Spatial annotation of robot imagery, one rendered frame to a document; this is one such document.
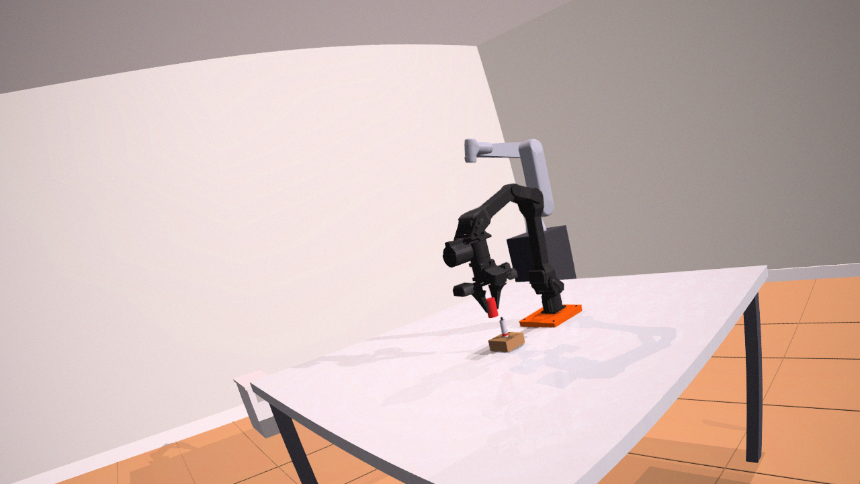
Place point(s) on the red cylinder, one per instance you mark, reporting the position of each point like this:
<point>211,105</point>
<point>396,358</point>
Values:
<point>492,307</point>

